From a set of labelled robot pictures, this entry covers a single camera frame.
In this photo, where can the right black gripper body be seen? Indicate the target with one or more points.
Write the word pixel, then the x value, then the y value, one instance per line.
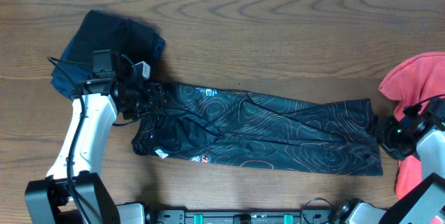
pixel 395 138

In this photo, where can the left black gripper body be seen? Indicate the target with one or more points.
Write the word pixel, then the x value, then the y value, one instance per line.
pixel 140 101

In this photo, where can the black jersey with orange contour lines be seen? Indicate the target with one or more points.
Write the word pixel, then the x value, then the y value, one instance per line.
pixel 247 129

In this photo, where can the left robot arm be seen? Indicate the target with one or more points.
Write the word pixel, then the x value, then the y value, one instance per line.
pixel 73 191

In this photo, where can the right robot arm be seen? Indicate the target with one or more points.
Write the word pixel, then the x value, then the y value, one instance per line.
pixel 426 200

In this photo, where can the folded dark navy clothes stack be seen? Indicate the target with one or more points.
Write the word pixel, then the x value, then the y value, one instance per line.
pixel 103 31

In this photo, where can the red shirt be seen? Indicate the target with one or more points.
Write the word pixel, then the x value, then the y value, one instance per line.
pixel 414 80

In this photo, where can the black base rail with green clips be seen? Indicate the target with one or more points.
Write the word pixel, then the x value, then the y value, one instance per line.
pixel 243 217

